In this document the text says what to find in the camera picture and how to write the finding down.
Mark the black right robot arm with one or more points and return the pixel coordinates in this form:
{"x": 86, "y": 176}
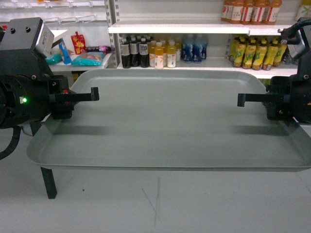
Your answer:
{"x": 286, "y": 97}

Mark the row of yellow green bottles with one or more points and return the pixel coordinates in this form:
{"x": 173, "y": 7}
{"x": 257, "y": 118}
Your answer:
{"x": 256, "y": 53}

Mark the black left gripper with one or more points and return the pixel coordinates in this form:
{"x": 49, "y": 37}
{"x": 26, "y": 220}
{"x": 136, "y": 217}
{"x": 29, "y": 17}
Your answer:
{"x": 28, "y": 88}

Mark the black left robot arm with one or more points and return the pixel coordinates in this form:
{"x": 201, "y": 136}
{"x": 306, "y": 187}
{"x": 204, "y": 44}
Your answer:
{"x": 63, "y": 110}

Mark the blue snack packet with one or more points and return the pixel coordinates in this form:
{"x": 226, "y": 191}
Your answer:
{"x": 64, "y": 52}

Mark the purple cap dark bottle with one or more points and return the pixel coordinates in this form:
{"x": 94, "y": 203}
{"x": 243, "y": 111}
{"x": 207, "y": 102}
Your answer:
{"x": 104, "y": 49}

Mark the grey rectangular serving tray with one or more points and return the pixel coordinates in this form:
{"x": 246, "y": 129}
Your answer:
{"x": 170, "y": 120}

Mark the red snack pouch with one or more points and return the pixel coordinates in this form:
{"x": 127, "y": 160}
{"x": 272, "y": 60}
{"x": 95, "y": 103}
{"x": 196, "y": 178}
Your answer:
{"x": 79, "y": 43}

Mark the teal snack bag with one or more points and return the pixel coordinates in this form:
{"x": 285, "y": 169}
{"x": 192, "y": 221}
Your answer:
{"x": 88, "y": 59}

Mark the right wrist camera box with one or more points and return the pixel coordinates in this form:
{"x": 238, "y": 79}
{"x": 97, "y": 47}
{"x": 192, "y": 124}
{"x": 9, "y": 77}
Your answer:
{"x": 297, "y": 37}

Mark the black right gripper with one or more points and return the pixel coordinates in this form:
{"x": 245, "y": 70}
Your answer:
{"x": 287, "y": 97}

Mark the row of orange juice bottles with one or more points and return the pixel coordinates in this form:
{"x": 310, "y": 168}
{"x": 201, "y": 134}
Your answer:
{"x": 163, "y": 54}

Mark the row of blue bottles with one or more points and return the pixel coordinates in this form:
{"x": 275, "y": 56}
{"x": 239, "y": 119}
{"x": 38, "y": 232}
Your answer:
{"x": 194, "y": 48}

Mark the black table leg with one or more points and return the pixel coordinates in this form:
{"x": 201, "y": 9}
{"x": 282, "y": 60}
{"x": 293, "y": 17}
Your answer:
{"x": 47, "y": 174}

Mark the white store shelf unit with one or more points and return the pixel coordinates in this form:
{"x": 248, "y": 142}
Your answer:
{"x": 103, "y": 22}

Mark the row of dark bottles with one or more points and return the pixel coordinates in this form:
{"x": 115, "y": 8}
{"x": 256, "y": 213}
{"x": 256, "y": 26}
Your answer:
{"x": 135, "y": 51}

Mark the row of orange tea bottles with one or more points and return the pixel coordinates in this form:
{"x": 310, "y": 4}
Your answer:
{"x": 253, "y": 12}

